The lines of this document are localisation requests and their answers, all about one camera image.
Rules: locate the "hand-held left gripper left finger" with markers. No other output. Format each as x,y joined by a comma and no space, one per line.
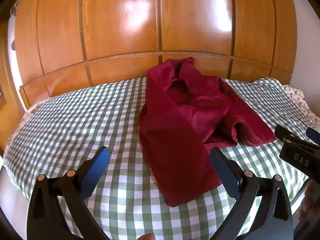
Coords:
100,165

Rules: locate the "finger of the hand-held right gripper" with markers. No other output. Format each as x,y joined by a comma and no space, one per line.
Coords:
314,136
283,133

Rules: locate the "green white checked blanket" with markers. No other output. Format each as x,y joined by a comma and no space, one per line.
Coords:
75,120

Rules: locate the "person's left hand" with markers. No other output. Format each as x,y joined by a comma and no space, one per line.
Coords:
147,237

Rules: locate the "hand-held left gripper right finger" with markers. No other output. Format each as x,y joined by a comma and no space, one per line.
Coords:
222,167

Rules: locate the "wooden headboard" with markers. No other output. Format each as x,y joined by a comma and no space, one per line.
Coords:
112,70

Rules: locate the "person's right hand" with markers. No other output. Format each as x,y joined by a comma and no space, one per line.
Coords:
311,200

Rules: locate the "dark red garment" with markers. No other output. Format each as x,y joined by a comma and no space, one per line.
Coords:
175,130

